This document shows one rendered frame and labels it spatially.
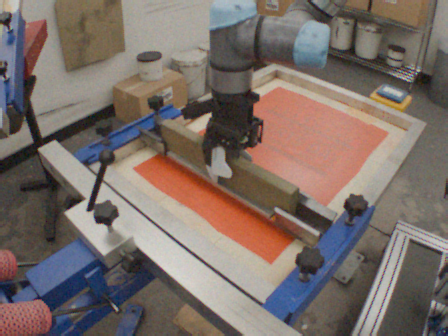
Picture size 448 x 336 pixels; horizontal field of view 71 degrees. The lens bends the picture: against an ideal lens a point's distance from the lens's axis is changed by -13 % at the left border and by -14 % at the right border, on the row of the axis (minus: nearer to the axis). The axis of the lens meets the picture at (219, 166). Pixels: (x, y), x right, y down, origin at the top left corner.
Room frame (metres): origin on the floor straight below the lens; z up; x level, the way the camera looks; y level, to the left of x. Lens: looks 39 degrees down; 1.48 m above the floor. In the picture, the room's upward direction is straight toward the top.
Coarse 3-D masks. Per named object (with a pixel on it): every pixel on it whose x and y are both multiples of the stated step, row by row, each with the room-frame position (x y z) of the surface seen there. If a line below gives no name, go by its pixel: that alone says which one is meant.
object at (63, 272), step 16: (80, 240) 0.36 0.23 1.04; (64, 256) 0.32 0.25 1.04; (80, 256) 0.33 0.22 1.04; (96, 256) 0.33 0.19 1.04; (32, 272) 0.29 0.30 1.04; (48, 272) 0.29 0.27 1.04; (64, 272) 0.29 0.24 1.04; (80, 272) 0.30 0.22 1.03; (48, 288) 0.26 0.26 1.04; (64, 288) 0.27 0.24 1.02; (80, 288) 0.29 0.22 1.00; (48, 304) 0.25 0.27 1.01
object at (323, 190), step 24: (336, 120) 0.88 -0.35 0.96; (360, 120) 0.89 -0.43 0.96; (360, 144) 0.76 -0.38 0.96; (264, 168) 0.66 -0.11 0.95; (288, 168) 0.66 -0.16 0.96; (336, 168) 0.66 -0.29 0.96; (360, 168) 0.66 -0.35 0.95; (312, 192) 0.57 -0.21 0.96; (336, 192) 0.57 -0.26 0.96; (216, 216) 0.50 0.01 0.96; (240, 216) 0.50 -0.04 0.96; (240, 240) 0.44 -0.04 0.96; (264, 240) 0.44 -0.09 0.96; (288, 240) 0.44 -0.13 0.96
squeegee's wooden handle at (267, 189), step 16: (176, 128) 0.67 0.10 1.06; (176, 144) 0.66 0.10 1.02; (192, 144) 0.62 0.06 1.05; (192, 160) 0.62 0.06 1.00; (240, 160) 0.55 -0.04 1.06; (240, 176) 0.53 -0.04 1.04; (256, 176) 0.51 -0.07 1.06; (272, 176) 0.50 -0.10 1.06; (240, 192) 0.53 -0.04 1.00; (256, 192) 0.51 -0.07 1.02; (272, 192) 0.48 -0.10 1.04; (288, 192) 0.46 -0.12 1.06; (272, 208) 0.48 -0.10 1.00; (288, 208) 0.46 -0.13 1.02
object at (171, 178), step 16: (272, 96) 1.03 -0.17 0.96; (288, 96) 1.03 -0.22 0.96; (304, 96) 1.03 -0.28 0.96; (256, 112) 0.92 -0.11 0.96; (304, 112) 0.93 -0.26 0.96; (320, 112) 0.93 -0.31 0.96; (160, 160) 0.69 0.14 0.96; (256, 160) 0.69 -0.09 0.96; (144, 176) 0.63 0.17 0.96; (160, 176) 0.63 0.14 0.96; (176, 176) 0.63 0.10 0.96; (192, 176) 0.63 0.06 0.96; (176, 192) 0.57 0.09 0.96; (192, 192) 0.57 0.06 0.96; (208, 192) 0.57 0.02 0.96; (192, 208) 0.53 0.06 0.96
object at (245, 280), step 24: (264, 72) 1.14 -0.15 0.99; (288, 72) 1.15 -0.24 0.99; (336, 96) 1.01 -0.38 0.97; (360, 96) 0.98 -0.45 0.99; (192, 120) 0.87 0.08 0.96; (384, 120) 0.89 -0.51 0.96; (408, 120) 0.84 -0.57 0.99; (144, 144) 0.74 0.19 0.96; (408, 144) 0.72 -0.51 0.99; (96, 168) 0.61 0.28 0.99; (384, 168) 0.61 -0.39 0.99; (120, 192) 0.53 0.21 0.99; (384, 192) 0.56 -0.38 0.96; (144, 216) 0.48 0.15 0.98; (168, 216) 0.47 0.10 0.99; (192, 240) 0.41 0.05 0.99; (216, 264) 0.36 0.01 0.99; (240, 264) 0.36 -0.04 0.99; (240, 288) 0.31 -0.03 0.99; (264, 288) 0.31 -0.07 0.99
